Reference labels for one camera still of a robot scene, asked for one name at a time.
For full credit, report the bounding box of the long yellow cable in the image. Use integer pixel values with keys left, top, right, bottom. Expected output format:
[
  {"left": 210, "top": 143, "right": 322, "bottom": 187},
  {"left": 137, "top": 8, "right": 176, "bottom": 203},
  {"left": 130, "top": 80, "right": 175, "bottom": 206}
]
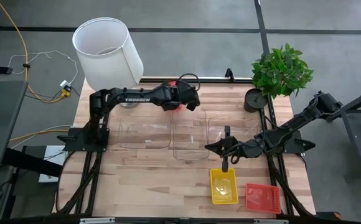
[{"left": 0, "top": 0, "right": 71, "bottom": 104}]

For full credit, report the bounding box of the black table edge rail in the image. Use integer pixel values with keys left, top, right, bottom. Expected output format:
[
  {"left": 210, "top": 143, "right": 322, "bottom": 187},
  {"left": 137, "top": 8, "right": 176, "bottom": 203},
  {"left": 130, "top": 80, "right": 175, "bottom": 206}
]
[{"left": 139, "top": 77, "right": 255, "bottom": 84}]

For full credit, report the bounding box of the white box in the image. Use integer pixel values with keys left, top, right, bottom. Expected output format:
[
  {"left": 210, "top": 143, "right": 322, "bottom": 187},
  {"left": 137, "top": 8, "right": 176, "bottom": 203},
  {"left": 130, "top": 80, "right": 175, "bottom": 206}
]
[{"left": 39, "top": 145, "right": 67, "bottom": 184}]

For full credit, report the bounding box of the white lamp shade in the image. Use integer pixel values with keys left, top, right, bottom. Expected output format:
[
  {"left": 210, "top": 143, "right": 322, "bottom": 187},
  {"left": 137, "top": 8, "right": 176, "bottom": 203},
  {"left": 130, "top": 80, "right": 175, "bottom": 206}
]
[{"left": 72, "top": 17, "right": 144, "bottom": 91}]

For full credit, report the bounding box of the dark grey desk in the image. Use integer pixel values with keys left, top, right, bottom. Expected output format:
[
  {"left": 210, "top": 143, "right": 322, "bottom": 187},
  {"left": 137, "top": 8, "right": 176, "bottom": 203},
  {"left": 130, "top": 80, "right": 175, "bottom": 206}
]
[{"left": 0, "top": 80, "right": 29, "bottom": 172}]

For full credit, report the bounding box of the black plant pot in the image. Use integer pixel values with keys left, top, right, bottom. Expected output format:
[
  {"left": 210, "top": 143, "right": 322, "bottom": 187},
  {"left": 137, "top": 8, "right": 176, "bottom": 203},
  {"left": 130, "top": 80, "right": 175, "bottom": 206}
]
[{"left": 243, "top": 88, "right": 268, "bottom": 113}]

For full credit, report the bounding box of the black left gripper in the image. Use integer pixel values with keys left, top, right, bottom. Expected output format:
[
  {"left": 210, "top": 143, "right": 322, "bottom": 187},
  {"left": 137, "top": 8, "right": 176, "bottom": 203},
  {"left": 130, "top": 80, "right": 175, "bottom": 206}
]
[{"left": 163, "top": 81, "right": 201, "bottom": 112}]

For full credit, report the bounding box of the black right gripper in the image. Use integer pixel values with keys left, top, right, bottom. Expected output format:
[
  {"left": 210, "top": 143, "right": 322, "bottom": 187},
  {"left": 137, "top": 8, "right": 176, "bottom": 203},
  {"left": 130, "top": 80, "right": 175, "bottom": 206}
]
[{"left": 204, "top": 126, "right": 264, "bottom": 173}]

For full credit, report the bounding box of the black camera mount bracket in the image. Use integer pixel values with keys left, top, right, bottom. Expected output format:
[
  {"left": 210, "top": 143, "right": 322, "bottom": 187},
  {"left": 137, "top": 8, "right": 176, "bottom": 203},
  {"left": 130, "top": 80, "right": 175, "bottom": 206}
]
[{"left": 224, "top": 67, "right": 236, "bottom": 82}]

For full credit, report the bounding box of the thin white cable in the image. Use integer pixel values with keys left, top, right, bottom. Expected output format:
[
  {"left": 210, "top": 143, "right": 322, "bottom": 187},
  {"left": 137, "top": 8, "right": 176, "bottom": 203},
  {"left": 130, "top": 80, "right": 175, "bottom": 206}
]
[{"left": 7, "top": 50, "right": 79, "bottom": 86}]

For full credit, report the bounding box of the silver metal bracket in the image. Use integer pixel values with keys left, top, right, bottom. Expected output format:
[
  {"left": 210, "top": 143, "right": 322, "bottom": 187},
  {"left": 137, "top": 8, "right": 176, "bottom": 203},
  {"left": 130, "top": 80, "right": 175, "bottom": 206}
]
[{"left": 79, "top": 217, "right": 116, "bottom": 224}]

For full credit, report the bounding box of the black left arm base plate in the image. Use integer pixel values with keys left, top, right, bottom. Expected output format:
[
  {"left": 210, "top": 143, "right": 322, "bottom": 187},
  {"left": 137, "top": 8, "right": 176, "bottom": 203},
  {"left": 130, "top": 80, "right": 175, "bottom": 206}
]
[{"left": 57, "top": 127, "right": 110, "bottom": 152}]

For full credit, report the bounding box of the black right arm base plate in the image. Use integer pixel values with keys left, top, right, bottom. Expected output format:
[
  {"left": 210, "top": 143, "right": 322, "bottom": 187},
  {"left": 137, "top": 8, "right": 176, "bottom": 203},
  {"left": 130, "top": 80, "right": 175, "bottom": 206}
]
[{"left": 260, "top": 129, "right": 316, "bottom": 155}]

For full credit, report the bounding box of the clear plastic bin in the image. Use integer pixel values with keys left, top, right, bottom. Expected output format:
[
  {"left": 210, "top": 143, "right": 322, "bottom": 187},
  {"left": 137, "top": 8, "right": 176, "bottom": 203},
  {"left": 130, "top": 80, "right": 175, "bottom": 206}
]
[
  {"left": 117, "top": 114, "right": 172, "bottom": 150},
  {"left": 171, "top": 108, "right": 211, "bottom": 161},
  {"left": 207, "top": 116, "right": 262, "bottom": 147}
]

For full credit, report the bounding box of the green leafy plant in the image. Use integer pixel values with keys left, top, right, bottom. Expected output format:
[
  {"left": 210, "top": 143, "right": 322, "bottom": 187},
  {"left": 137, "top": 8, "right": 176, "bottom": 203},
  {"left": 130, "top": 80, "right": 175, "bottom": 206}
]
[{"left": 251, "top": 42, "right": 314, "bottom": 100}]

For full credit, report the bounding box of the black metal table frame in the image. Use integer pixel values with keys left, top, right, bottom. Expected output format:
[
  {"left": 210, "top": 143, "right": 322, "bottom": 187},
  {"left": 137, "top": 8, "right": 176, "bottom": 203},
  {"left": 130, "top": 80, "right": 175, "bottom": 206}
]
[{"left": 335, "top": 84, "right": 361, "bottom": 175}]

